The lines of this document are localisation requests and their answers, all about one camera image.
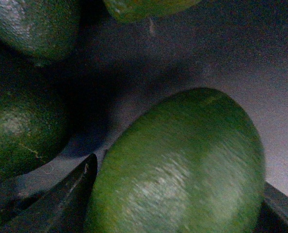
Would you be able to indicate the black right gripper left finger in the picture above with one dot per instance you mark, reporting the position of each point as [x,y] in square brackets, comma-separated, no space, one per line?
[62,209]

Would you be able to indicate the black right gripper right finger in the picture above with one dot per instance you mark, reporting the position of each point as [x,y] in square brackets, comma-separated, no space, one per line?
[274,212]

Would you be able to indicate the green avocado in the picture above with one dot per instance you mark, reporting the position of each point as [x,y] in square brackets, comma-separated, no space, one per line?
[194,163]
[33,126]
[127,11]
[43,29]

